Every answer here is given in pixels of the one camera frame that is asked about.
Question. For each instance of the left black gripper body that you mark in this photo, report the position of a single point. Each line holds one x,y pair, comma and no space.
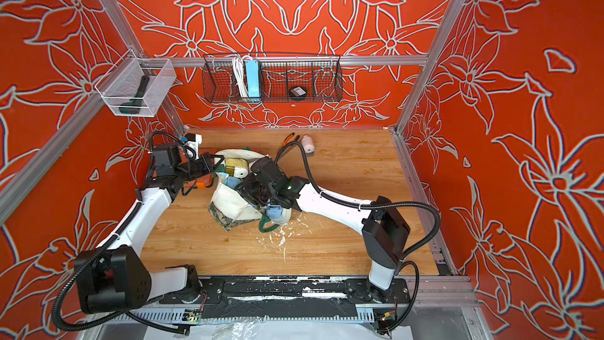
194,168

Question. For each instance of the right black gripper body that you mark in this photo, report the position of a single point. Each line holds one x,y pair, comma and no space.
252,188

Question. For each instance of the cream tote bag green handles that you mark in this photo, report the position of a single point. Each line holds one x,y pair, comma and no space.
228,208

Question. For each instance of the pink pencil sharpener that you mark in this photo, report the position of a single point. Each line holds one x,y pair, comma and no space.
308,144

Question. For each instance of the yellow pencil sharpener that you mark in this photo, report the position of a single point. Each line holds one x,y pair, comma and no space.
236,167

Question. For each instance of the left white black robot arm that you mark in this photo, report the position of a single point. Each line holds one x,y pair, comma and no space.
112,277

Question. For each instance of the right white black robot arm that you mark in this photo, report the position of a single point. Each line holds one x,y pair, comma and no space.
384,230

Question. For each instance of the orange plastic tool case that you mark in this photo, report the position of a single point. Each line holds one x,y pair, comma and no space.
204,182

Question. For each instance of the light blue box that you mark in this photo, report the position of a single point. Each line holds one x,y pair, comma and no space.
252,69

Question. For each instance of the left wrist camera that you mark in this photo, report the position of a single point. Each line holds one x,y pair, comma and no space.
193,141

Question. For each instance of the orange handled pliers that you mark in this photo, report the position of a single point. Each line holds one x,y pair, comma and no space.
291,139

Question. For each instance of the clear acrylic wall bin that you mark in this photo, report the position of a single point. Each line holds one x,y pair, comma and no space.
121,81

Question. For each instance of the black wire wall basket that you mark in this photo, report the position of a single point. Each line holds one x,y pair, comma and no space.
224,77

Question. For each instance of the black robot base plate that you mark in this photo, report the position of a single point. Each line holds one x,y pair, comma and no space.
321,298

